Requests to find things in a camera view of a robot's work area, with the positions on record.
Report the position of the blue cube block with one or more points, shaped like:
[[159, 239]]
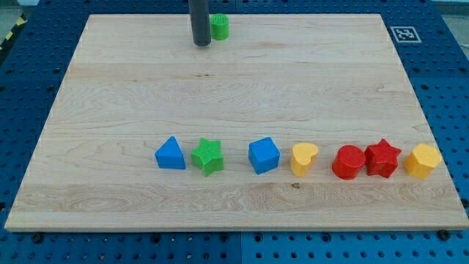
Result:
[[263, 155]]

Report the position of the white fiducial marker tag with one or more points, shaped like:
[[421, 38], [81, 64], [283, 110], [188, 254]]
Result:
[[405, 34]]

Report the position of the red star block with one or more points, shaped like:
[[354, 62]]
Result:
[[381, 159]]

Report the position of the red cylinder block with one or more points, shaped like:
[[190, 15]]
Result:
[[348, 162]]

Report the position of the yellow hexagon block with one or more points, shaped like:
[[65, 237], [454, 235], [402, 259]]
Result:
[[422, 161]]

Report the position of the green circle block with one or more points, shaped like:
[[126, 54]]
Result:
[[219, 26]]

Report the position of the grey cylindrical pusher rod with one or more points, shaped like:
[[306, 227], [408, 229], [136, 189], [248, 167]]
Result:
[[200, 22]]

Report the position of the yellow heart block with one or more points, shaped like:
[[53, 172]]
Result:
[[302, 158]]

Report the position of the blue triangle block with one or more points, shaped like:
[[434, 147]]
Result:
[[170, 155]]

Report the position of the green star block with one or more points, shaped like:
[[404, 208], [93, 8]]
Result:
[[208, 156]]

